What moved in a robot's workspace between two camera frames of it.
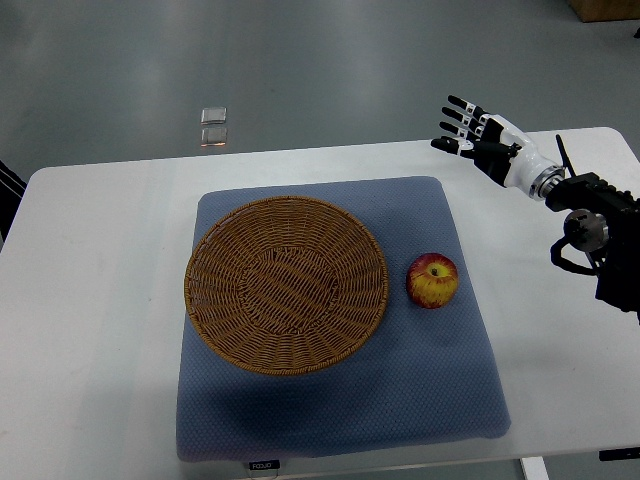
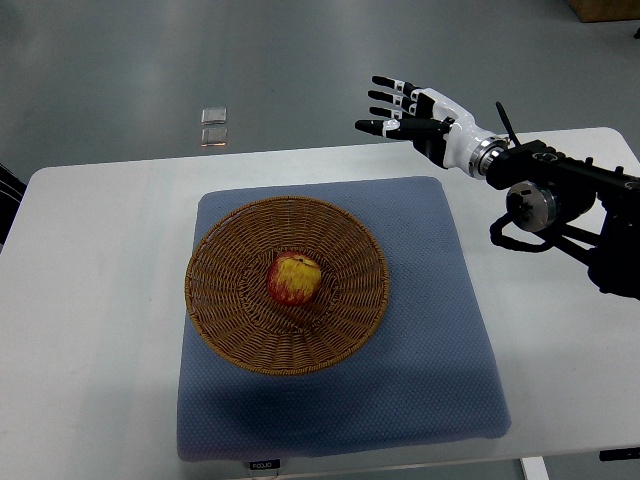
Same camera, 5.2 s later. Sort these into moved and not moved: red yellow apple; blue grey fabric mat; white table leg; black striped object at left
Moved: red yellow apple
Not moved: white table leg; black striped object at left; blue grey fabric mat
